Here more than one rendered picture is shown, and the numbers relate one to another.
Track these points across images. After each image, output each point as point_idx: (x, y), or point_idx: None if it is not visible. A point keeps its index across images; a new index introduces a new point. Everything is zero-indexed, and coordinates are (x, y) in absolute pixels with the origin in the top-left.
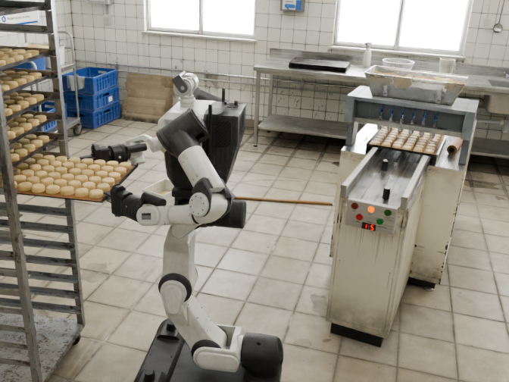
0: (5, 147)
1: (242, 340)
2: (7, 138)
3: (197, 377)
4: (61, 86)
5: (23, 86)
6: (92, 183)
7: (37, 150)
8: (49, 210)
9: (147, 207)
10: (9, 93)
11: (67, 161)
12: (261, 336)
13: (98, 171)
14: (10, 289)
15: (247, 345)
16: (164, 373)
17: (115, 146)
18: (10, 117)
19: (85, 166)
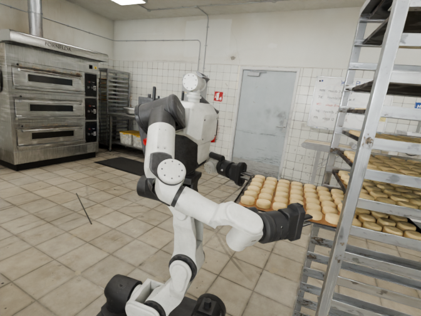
0: (329, 147)
1: (138, 285)
2: (331, 142)
3: (171, 311)
4: (363, 128)
5: (356, 111)
6: (267, 181)
7: (341, 184)
8: (353, 310)
9: (220, 154)
10: (351, 112)
11: (325, 218)
12: (122, 280)
13: (270, 191)
14: (321, 271)
15: (136, 279)
16: (195, 313)
17: (271, 210)
18: (345, 133)
19: (291, 200)
